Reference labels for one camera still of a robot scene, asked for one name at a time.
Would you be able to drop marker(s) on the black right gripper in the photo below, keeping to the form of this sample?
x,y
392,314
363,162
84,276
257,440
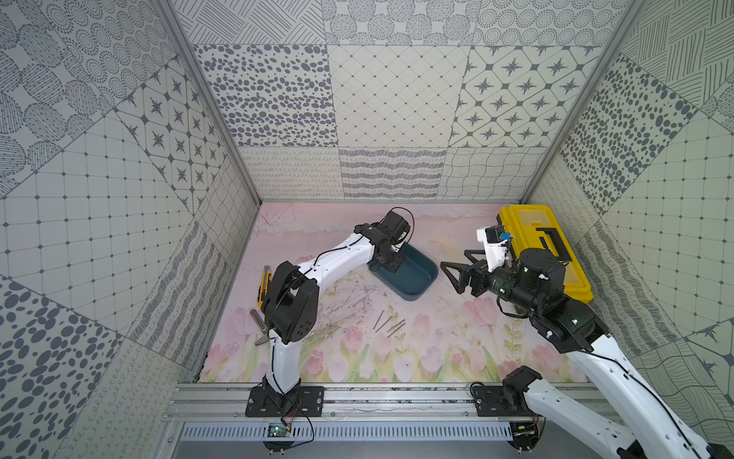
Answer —
x,y
479,271

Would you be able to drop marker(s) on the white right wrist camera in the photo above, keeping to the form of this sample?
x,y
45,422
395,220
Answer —
x,y
496,244

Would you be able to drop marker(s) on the small green circuit board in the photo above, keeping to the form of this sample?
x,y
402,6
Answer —
x,y
276,430

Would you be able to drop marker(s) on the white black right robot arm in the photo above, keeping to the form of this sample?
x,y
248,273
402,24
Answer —
x,y
534,284

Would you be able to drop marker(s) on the grey metal angle bracket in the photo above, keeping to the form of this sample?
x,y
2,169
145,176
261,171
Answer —
x,y
258,319

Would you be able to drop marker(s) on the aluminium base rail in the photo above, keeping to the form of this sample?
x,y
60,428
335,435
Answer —
x,y
350,402

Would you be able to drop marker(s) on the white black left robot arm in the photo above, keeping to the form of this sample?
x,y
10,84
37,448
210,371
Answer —
x,y
290,304

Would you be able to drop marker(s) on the yellow utility knife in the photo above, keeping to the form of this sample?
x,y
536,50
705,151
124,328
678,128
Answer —
x,y
264,286

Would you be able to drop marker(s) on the white slotted cable duct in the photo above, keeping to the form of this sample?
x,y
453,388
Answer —
x,y
344,431

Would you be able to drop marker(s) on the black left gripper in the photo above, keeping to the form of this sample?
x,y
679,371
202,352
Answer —
x,y
387,252

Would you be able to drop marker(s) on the steel nail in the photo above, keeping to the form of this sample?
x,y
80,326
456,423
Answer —
x,y
384,324
378,321
396,329

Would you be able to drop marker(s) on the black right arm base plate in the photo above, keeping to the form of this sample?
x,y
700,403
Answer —
x,y
489,400

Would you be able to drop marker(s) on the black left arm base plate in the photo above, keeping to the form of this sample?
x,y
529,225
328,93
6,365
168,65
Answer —
x,y
267,402

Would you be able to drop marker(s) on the teal plastic storage box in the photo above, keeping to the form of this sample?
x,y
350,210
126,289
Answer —
x,y
413,278

